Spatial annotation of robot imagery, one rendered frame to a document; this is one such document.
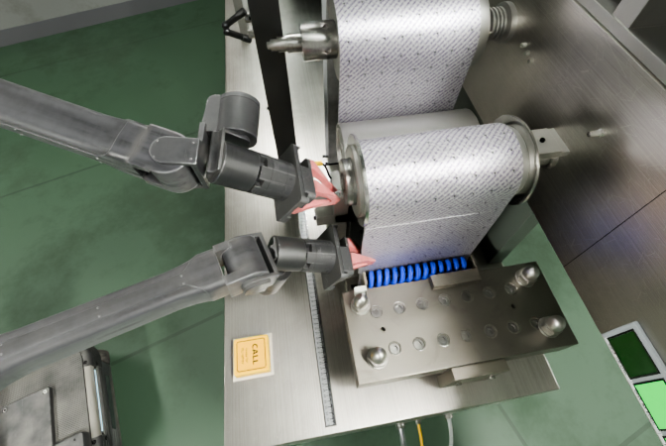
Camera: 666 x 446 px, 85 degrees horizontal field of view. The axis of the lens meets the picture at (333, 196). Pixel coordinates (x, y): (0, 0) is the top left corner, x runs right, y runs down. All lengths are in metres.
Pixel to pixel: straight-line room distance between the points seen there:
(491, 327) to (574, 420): 1.24
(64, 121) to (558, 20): 0.70
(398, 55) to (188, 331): 1.55
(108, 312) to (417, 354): 0.49
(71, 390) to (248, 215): 1.03
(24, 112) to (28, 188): 2.16
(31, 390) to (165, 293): 1.31
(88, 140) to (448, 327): 0.63
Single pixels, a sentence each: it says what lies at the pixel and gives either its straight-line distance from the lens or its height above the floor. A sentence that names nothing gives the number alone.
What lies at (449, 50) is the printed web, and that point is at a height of 1.34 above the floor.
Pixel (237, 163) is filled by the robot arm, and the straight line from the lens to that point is 0.47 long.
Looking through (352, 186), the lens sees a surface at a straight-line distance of 0.53.
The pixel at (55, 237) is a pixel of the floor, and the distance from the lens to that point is 2.43.
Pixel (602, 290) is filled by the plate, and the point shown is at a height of 1.19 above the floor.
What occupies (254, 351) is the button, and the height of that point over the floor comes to 0.92.
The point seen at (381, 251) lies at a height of 1.11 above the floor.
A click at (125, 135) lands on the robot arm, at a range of 0.51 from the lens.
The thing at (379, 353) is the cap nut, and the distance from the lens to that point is 0.65.
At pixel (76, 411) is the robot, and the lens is 1.72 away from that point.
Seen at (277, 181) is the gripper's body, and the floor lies 1.32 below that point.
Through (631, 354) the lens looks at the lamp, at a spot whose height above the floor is 1.19.
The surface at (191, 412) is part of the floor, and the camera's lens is 1.80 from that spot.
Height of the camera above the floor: 1.71
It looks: 56 degrees down
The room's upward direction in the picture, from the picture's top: straight up
